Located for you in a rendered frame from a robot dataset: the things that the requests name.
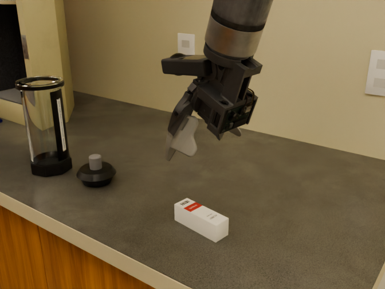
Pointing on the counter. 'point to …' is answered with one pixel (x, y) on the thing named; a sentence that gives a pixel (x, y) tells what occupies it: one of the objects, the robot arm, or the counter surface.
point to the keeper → (24, 46)
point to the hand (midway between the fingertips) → (192, 144)
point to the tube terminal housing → (43, 51)
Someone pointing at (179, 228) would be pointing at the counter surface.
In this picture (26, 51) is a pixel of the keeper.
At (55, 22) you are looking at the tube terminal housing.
